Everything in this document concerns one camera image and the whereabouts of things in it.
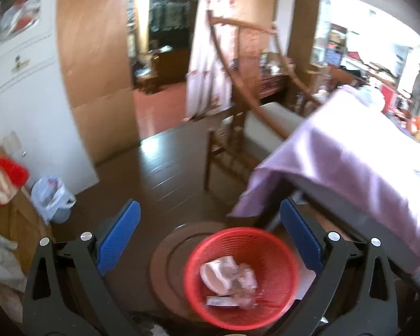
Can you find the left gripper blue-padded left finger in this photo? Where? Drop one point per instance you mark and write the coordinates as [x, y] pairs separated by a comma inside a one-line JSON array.
[[65, 292]]

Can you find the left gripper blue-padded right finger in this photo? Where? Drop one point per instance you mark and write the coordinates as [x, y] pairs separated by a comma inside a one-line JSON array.
[[353, 292]]

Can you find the grey cloth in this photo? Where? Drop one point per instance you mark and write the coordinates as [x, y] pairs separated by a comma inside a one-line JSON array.
[[11, 274]]

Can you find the bin with white plastic bag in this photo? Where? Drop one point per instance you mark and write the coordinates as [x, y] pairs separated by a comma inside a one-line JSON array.
[[52, 200]]

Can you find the round wooden stool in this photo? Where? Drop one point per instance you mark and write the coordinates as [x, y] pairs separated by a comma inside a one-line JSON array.
[[168, 262]]

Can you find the red mesh waste basket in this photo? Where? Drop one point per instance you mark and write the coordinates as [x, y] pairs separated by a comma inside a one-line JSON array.
[[276, 272]]

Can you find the red cloth hat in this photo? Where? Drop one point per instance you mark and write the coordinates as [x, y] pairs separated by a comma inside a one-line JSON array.
[[13, 176]]

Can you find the purple tablecloth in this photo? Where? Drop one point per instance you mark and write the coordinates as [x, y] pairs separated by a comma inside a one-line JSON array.
[[358, 153]]

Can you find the white ceramic lidded jar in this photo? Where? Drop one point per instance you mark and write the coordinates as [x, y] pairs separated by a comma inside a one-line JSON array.
[[372, 98]]

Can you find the red white box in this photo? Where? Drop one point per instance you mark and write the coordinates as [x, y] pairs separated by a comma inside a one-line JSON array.
[[390, 95]]

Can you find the wooden armchair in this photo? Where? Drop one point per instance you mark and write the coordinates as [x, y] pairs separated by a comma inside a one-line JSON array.
[[245, 77]]

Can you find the glass door display cabinet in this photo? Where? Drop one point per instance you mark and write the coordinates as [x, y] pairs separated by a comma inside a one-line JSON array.
[[315, 40]]

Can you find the pink floral curtain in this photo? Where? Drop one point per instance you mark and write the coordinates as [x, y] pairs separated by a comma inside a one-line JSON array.
[[208, 88]]

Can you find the white wall cabinet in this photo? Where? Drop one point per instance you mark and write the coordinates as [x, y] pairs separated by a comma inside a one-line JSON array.
[[37, 128]]

